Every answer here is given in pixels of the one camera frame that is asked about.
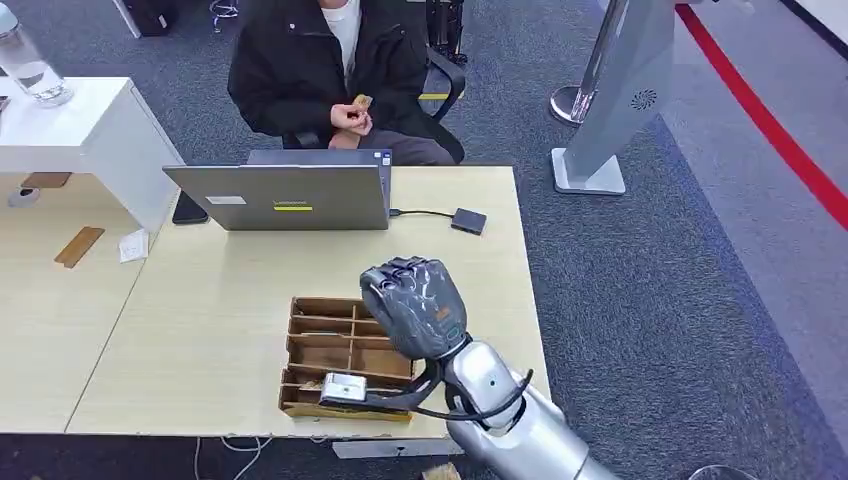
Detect chrome stool frame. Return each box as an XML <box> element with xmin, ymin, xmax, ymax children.
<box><xmin>209</xmin><ymin>0</ymin><xmax>241</xmax><ymax>33</ymax></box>

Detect white bar under desk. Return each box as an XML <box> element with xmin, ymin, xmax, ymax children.
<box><xmin>331</xmin><ymin>437</ymin><xmax>465</xmax><ymax>460</ymax></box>

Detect chrome stanchion post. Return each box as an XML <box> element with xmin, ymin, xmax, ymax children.
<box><xmin>549</xmin><ymin>0</ymin><xmax>631</xmax><ymax>127</ymax></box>

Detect black cable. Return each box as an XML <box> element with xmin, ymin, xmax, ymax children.
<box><xmin>389</xmin><ymin>207</ymin><xmax>458</xmax><ymax>220</ymax></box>

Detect grey laptop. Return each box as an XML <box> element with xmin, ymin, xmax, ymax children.
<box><xmin>163</xmin><ymin>148</ymin><xmax>393</xmax><ymax>233</ymax></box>

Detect person's right hand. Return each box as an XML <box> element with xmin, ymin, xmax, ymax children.
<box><xmin>329</xmin><ymin>102</ymin><xmax>360</xmax><ymax>131</ymax></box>

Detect person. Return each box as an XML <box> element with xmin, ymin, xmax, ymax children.
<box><xmin>227</xmin><ymin>0</ymin><xmax>466</xmax><ymax>167</ymax></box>

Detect silver kiosk stand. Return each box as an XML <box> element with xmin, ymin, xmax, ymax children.
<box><xmin>551</xmin><ymin>0</ymin><xmax>677</xmax><ymax>197</ymax></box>

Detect clear water bottle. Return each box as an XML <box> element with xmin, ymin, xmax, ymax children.
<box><xmin>0</xmin><ymin>3</ymin><xmax>76</xmax><ymax>109</ymax></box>

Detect white cables under desk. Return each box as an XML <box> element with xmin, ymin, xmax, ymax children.
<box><xmin>192</xmin><ymin>435</ymin><xmax>276</xmax><ymax>480</ymax></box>

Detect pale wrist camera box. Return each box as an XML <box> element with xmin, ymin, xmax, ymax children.
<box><xmin>319</xmin><ymin>372</ymin><xmax>369</xmax><ymax>405</ymax></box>

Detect clear glass rim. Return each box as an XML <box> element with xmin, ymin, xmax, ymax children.
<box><xmin>688</xmin><ymin>466</ymin><xmax>760</xmax><ymax>480</ymax></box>

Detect wooden divided card box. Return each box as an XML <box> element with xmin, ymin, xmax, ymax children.
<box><xmin>278</xmin><ymin>296</ymin><xmax>415</xmax><ymax>423</ymax></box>

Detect black office chair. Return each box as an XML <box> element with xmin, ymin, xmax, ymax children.
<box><xmin>417</xmin><ymin>46</ymin><xmax>468</xmax><ymax>164</ymax></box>

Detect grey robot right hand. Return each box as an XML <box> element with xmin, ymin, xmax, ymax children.
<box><xmin>359</xmin><ymin>256</ymin><xmax>470</xmax><ymax>362</ymax></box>

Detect black phone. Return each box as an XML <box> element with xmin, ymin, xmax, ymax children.
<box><xmin>172</xmin><ymin>192</ymin><xmax>211</xmax><ymax>227</ymax></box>

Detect black equipment stand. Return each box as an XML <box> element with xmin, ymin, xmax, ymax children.
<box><xmin>427</xmin><ymin>0</ymin><xmax>470</xmax><ymax>66</ymax></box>

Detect red floor tape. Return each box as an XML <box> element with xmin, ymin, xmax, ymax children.
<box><xmin>675</xmin><ymin>5</ymin><xmax>848</xmax><ymax>233</ymax></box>

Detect white paper slip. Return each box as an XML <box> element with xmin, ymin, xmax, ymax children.
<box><xmin>118</xmin><ymin>229</ymin><xmax>151</xmax><ymax>264</ymax></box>

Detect white desk shelf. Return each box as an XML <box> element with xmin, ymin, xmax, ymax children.
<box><xmin>0</xmin><ymin>77</ymin><xmax>187</xmax><ymax>234</ymax></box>

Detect black case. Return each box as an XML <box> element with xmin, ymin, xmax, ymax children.
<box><xmin>122</xmin><ymin>0</ymin><xmax>180</xmax><ymax>39</ymax></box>

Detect black adapter box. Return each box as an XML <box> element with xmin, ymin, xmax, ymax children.
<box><xmin>450</xmin><ymin>207</ymin><xmax>488</xmax><ymax>237</ymax></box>

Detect brown wooden strip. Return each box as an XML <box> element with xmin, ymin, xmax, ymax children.
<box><xmin>54</xmin><ymin>225</ymin><xmax>107</xmax><ymax>270</ymax></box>

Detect brown flat patch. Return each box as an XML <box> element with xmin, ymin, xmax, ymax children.
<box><xmin>21</xmin><ymin>172</ymin><xmax>74</xmax><ymax>191</ymax></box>

